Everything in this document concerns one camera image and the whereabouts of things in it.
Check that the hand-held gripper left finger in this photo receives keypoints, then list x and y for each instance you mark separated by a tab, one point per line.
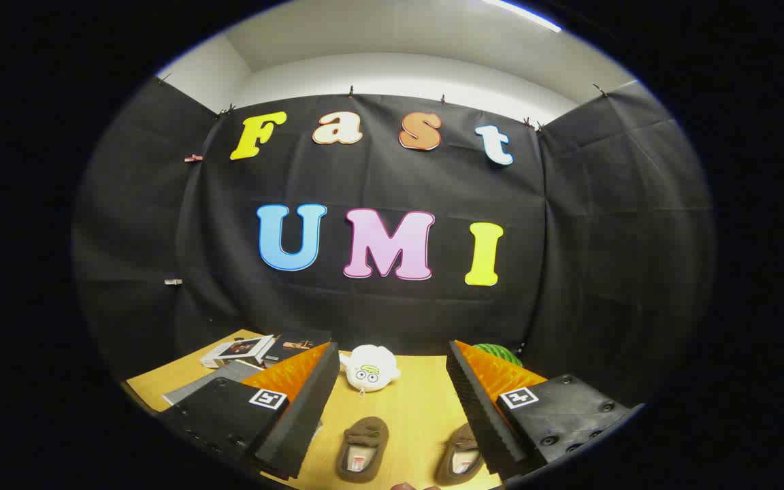
297	415

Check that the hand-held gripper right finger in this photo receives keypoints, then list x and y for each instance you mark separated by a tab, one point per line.
484	415

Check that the brown fuzzy shoe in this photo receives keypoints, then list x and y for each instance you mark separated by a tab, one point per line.
365	439
456	442

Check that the grey fabric storage box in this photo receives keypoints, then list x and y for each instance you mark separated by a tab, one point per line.
218	380

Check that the watermelon slice plush toy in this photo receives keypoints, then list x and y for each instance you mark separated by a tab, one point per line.
501	354

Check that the white plush toy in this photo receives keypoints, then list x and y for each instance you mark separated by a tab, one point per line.
368	367

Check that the black backdrop cloth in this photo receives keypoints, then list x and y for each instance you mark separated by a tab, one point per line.
569	238

